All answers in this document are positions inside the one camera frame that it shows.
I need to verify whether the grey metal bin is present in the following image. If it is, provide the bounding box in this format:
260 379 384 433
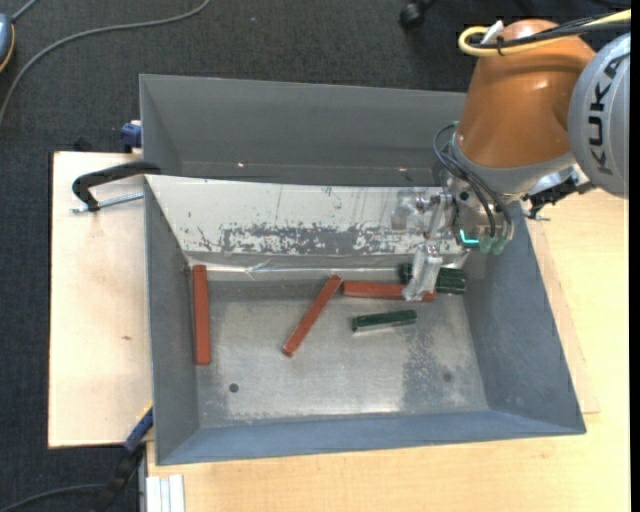
138 73 587 467

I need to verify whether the red-brown flat block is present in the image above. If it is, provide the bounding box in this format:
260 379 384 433
192 264 213 367
340 280 438 303
281 274 345 358

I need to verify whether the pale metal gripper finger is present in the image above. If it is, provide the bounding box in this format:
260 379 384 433
391 189 433 232
402 242 445 303

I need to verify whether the dark green flat block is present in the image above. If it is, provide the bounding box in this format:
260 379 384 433
350 309 418 334
397 262 467 294

